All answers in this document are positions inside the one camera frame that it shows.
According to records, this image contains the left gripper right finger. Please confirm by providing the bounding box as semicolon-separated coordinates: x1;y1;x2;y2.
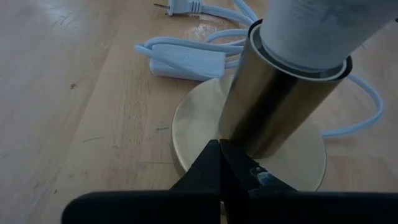
219;138;398;224

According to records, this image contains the white lightbulb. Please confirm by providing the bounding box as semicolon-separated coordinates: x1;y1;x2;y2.
259;0;398;71

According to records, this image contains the brass lamp base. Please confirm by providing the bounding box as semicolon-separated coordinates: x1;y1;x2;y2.
171;19;354;192

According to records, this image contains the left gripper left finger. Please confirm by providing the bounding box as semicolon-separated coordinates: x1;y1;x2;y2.
61;139;222;224

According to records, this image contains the white power cord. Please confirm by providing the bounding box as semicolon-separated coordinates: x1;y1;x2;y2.
134;0;384;138

